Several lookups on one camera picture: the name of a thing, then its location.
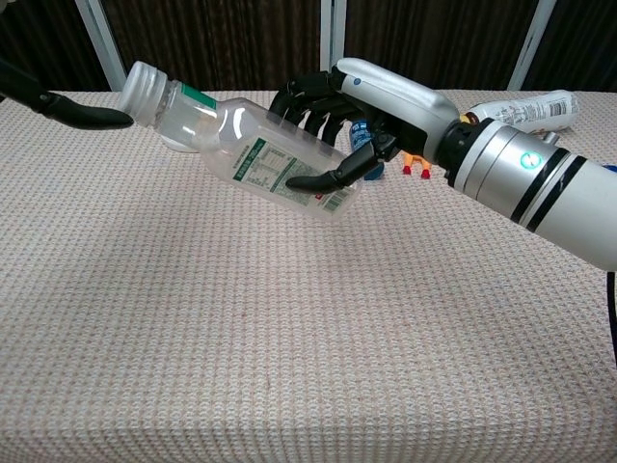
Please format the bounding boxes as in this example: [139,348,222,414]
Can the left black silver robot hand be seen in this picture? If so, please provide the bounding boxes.
[0,57,135,130]

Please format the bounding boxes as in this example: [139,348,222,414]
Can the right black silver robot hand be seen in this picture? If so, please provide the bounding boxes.
[268,57,460,195]

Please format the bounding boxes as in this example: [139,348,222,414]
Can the translucent white bottle cap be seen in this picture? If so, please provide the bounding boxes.
[118,61,169,129]

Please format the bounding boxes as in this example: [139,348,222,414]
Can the transparent bottle with green label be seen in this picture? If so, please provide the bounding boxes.
[144,79,363,222]

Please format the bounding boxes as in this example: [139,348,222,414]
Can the blue small object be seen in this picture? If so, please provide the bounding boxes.
[347,119,386,181]

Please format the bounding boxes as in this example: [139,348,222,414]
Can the white bottle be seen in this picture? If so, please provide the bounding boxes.
[460,90,579,134]

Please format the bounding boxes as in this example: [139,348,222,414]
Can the orange rubber chicken toy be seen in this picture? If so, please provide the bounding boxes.
[402,151,433,180]

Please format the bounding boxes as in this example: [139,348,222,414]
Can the dark brown partition panel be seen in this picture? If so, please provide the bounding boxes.
[0,0,110,94]
[344,0,537,92]
[523,0,617,94]
[103,0,323,92]

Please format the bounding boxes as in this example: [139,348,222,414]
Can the beige woven tablecloth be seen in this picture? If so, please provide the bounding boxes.
[0,89,617,463]

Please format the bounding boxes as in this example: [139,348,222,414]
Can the grey metal partition post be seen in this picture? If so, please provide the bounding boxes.
[74,0,127,93]
[506,0,558,92]
[320,0,347,73]

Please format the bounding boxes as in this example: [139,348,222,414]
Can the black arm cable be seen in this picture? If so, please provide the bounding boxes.
[604,269,617,370]

